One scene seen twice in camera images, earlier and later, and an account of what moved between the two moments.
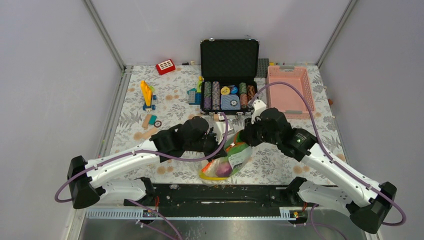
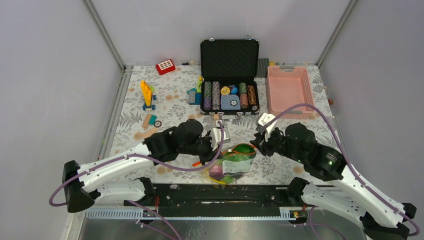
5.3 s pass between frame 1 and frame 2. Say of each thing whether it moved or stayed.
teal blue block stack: stayed
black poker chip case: stayed
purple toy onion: moved
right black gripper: stayed
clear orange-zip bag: moved
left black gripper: stayed
